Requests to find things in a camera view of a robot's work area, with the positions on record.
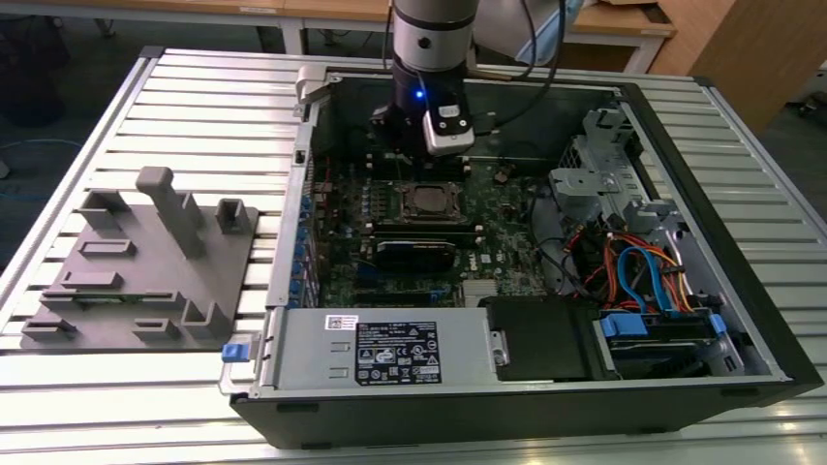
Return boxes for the wooden desk white legs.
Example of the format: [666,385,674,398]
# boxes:
[0,0,305,55]
[283,0,679,74]

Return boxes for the blue data wire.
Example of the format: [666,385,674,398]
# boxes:
[615,246,674,319]

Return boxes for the black rating label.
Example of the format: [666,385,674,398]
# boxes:
[355,320,441,388]

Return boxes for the grey case latch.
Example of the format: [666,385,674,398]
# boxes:
[293,65,332,120]

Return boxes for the grey parts rack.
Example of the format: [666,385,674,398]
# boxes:
[19,166,261,351]

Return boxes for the wooden cabinet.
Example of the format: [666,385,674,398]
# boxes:
[648,0,827,135]

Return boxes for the black wire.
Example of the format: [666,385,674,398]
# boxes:
[527,191,594,297]

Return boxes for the green RAM stick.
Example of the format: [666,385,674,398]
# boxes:
[75,293,175,307]

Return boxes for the silver disk bay cage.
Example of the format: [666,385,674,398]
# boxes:
[547,107,691,246]

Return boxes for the silver power supply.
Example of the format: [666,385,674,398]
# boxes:
[255,307,513,394]

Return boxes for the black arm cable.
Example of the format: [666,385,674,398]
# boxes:
[468,0,570,135]

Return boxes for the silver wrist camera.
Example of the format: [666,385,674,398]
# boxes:
[423,100,477,157]

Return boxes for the black plastic shroud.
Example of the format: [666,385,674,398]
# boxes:
[480,294,620,384]

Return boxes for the hard disk in blue carrier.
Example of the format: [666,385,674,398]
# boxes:
[598,312,728,382]

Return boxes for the orange yellow power wires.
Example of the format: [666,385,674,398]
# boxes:
[578,231,710,316]

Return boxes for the black PC case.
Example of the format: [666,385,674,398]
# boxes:
[219,65,826,451]

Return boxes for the green motherboard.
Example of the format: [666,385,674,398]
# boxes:
[309,159,574,310]

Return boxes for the black graphics card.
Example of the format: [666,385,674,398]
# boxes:
[372,238,459,272]

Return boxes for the CPU socket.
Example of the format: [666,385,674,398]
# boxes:
[392,181,468,225]

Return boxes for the black expansion slot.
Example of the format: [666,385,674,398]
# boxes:
[352,290,447,307]

